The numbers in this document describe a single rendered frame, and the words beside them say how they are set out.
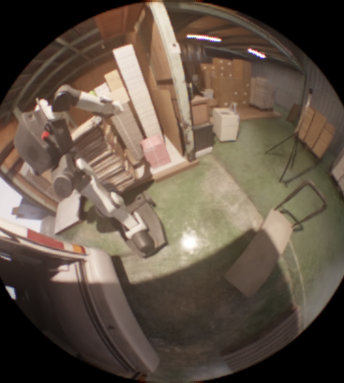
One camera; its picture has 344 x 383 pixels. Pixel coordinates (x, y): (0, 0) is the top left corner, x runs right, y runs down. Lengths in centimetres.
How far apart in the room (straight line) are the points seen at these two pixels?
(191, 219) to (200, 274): 61
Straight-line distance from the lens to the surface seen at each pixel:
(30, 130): 64
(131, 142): 171
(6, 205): 491
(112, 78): 157
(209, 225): 125
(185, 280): 126
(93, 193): 79
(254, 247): 115
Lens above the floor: 121
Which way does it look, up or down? 57 degrees down
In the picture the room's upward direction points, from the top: 22 degrees counter-clockwise
